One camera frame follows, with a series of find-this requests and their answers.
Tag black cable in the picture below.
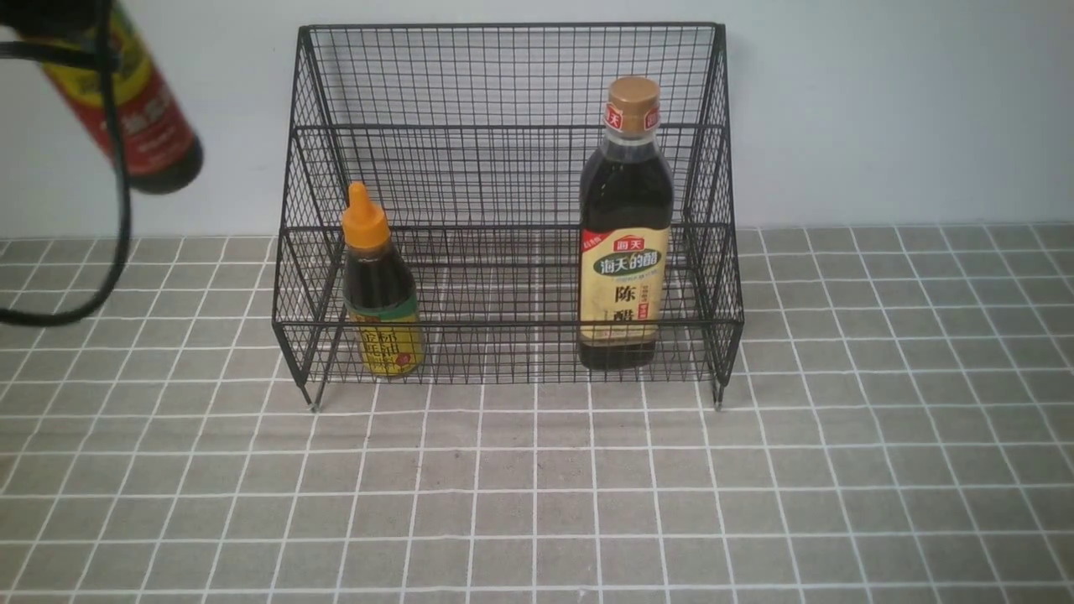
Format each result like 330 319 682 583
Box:
0 0 133 327

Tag oyster sauce bottle orange cap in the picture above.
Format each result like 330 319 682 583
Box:
342 182 425 378

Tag soy sauce bottle red label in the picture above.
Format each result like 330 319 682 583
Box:
24 1 203 195

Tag vinegar bottle tan label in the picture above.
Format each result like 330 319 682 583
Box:
578 75 674 371

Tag black wire mesh rack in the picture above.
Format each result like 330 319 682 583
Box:
271 21 745 409

